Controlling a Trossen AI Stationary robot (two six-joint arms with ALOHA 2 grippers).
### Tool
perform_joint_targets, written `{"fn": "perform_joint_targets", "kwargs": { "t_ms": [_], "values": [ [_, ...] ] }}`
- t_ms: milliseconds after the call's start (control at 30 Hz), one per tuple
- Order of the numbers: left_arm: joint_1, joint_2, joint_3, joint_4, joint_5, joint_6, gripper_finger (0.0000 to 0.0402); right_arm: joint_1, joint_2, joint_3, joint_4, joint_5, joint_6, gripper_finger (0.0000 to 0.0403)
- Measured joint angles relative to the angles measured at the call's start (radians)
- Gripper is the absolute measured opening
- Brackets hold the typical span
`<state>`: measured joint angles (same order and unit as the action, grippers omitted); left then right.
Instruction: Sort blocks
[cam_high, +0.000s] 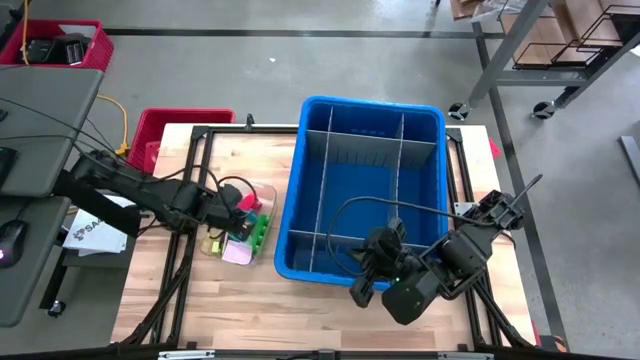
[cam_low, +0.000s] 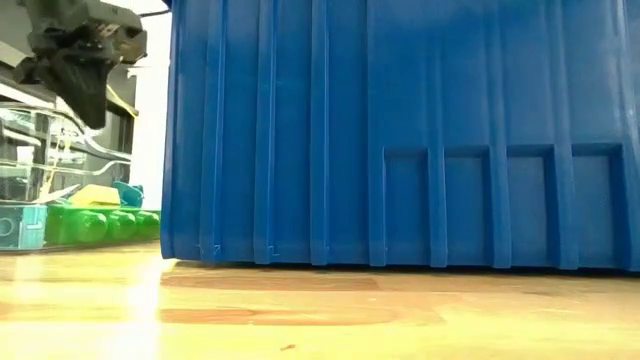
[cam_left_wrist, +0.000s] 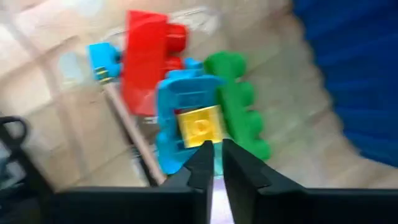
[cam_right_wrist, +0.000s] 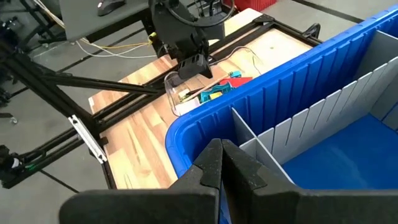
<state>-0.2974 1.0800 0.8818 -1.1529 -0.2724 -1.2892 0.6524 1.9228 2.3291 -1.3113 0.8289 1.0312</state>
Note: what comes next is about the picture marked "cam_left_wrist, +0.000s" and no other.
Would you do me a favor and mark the yellow toy block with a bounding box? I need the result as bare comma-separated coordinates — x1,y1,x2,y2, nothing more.
175,105,227,149

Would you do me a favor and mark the green toy block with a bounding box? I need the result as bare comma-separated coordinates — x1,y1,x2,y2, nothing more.
203,50,272,162

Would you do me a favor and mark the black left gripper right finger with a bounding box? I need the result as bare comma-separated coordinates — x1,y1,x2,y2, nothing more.
222,138,398,224

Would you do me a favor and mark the large blue plastic bin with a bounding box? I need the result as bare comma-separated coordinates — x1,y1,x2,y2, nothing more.
291,0,398,169

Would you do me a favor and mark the light blue toy block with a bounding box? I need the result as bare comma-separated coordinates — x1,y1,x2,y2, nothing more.
86,42,123,85

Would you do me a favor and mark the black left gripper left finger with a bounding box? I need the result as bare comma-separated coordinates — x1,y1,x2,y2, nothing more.
51,139,216,224

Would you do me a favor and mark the red toy block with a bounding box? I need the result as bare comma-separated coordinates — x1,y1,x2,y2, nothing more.
121,9,190,118

